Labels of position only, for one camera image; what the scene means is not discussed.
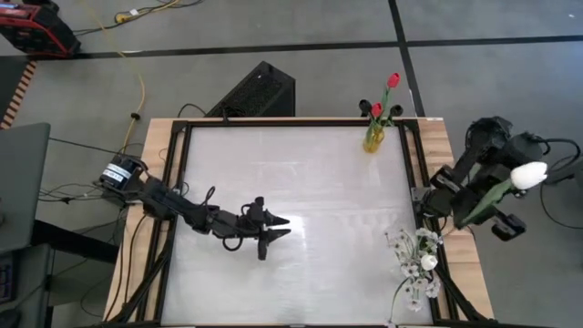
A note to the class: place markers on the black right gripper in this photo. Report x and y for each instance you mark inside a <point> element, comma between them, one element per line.
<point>489,175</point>

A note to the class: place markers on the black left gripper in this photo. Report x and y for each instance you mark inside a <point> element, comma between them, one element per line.
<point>246,223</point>

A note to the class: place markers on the small white flower bunch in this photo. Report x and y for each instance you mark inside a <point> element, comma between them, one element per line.
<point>421,233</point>
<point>414,304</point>

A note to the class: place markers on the red artificial tulip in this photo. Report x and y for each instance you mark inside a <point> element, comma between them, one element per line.
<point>376,109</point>
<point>393,80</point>

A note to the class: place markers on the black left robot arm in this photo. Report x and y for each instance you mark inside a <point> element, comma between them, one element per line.
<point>164,202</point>

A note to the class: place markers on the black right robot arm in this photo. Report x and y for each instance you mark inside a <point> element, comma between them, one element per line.
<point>492,136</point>

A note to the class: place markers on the yellow glass vase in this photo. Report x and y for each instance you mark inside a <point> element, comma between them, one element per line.
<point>373,142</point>

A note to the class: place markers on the black computer tower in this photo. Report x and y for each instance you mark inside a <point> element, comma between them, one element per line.
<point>259,91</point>

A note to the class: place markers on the grey cabinet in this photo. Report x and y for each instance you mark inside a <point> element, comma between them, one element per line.
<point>59,282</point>

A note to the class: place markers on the grey desk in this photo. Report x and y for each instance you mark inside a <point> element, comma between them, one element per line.
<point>23,182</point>

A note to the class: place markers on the orange black striped floor strip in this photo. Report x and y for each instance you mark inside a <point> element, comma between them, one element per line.
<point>18,93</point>

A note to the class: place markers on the red and black toolbox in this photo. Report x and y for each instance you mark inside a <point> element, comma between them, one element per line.
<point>32,27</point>

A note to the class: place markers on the black metal table frame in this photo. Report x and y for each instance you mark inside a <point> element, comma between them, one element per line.
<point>296,123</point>

